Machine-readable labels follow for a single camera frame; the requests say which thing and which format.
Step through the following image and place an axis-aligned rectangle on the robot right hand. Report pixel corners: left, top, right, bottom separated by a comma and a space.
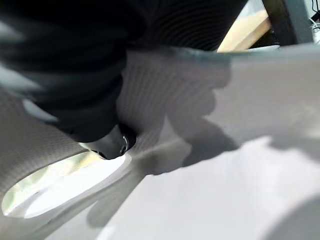
0, 0, 248, 161

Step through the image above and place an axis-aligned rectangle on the light wooden rack board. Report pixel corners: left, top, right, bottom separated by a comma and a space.
216, 11, 273, 53

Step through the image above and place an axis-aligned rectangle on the grey metal panel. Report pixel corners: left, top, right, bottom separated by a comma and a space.
282, 0, 320, 47

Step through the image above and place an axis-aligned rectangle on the black rack post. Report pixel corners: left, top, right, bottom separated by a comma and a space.
263, 0, 300, 47

